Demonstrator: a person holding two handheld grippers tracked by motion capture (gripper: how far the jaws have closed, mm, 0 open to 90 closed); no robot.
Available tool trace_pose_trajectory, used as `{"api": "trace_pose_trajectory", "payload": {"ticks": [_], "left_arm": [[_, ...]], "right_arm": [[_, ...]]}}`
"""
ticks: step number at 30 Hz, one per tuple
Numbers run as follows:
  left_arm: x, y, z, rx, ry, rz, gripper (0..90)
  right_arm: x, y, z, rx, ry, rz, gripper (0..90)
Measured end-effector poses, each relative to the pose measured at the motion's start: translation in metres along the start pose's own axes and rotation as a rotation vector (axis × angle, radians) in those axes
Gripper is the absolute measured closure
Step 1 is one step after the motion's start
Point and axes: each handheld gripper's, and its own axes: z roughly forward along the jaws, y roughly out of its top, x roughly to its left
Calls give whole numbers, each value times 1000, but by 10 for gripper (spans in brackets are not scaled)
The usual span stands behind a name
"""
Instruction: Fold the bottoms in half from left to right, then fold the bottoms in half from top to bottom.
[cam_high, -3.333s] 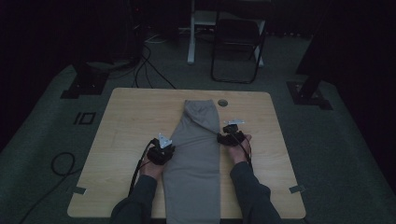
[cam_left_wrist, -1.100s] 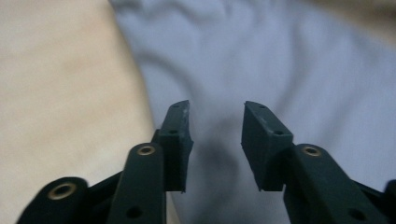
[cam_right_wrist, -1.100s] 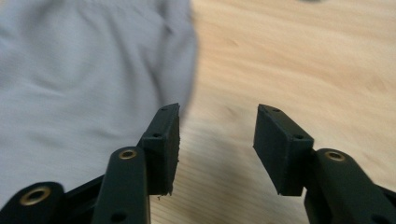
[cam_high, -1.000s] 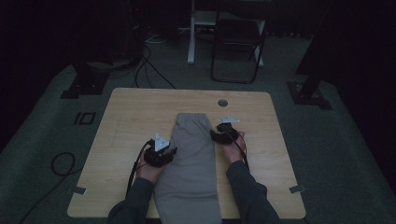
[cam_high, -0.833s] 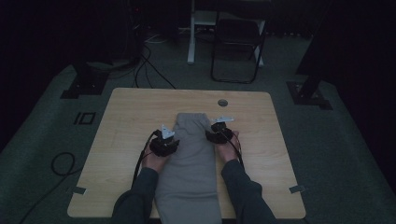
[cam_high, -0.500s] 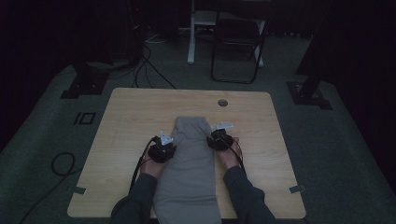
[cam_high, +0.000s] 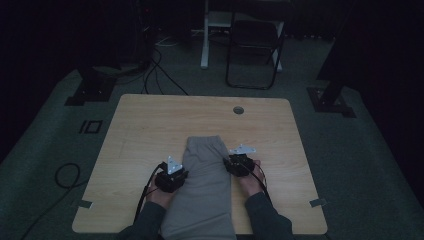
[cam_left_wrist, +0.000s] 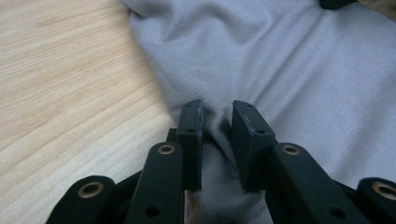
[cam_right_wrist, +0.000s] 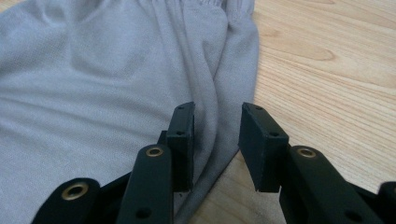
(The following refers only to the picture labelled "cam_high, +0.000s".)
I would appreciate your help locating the gray pants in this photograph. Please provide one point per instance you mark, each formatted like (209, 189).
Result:
(203, 186)

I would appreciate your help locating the black stand base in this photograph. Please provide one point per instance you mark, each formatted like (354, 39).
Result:
(328, 103)
(95, 90)

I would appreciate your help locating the person's left hand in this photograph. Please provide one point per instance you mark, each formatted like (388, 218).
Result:
(160, 198)

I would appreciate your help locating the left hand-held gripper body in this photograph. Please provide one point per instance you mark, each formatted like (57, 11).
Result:
(170, 181)

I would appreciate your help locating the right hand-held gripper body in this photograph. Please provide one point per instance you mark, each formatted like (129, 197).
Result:
(239, 165)

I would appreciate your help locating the black folding chair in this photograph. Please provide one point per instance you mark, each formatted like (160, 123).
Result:
(255, 36)

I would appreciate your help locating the person's right hand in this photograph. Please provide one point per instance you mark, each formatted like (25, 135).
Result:
(251, 185)

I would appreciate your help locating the gray tape piece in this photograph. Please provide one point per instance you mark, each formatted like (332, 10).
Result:
(318, 202)
(85, 204)

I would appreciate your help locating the round table grommet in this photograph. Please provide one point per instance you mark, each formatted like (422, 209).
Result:
(238, 110)

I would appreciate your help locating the white desk frame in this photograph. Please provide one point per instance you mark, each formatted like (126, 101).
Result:
(205, 43)

